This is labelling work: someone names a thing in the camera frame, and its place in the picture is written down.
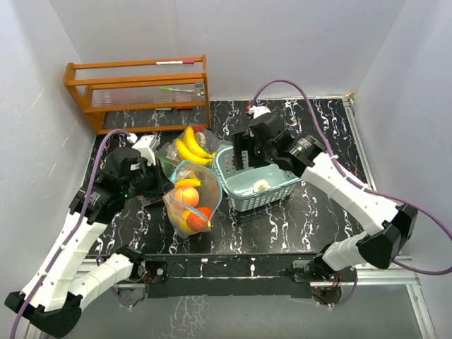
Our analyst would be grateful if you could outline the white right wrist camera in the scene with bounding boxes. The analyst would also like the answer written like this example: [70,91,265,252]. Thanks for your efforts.
[246,105,270,119]

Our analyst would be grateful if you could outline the orange peach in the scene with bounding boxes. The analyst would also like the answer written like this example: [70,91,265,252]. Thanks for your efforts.
[175,187,200,208]

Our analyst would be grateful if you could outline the pink white marker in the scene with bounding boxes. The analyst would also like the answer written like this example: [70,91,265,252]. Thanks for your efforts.
[155,60,196,66]

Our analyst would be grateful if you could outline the clear zip bag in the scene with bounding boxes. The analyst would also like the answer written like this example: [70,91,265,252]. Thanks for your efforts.
[163,160,222,238]
[156,125,228,168]

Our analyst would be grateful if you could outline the teal plastic basket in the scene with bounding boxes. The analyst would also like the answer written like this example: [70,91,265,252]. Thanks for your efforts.
[213,146,301,212]

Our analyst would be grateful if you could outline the yellow bananas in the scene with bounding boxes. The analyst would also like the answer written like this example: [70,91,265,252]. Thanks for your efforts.
[173,126,214,167]

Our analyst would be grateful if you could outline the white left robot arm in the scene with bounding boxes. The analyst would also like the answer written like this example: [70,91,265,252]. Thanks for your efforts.
[4,146,174,338]

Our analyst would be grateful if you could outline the white mushroom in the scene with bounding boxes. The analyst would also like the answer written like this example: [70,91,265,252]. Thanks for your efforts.
[252,179,271,193]

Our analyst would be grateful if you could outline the wooden rack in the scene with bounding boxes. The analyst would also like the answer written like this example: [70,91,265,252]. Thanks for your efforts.
[63,56,211,135]

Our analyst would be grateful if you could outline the black metal base rail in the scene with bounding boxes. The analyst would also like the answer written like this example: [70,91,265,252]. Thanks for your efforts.
[71,253,417,306]

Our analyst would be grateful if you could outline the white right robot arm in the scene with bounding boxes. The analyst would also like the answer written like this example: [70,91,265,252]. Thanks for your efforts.
[232,112,418,280]

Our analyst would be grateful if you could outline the green white marker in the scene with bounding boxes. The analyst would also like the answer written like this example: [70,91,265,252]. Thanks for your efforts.
[159,86,196,93]

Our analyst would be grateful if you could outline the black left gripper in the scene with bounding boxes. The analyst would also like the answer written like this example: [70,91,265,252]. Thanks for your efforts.
[123,157,174,198]

